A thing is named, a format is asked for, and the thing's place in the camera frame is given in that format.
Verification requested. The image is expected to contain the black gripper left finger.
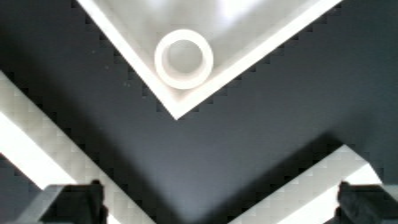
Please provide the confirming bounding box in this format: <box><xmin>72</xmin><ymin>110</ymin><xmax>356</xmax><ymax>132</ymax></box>
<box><xmin>17</xmin><ymin>179</ymin><xmax>111</xmax><ymax>224</ymax></box>

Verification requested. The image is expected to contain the white U-shaped obstacle fence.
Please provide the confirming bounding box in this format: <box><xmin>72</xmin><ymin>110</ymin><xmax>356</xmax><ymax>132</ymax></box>
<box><xmin>0</xmin><ymin>72</ymin><xmax>381</xmax><ymax>224</ymax></box>

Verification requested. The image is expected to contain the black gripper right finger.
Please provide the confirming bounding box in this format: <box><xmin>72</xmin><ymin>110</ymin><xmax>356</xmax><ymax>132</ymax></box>
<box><xmin>329</xmin><ymin>182</ymin><xmax>398</xmax><ymax>224</ymax></box>

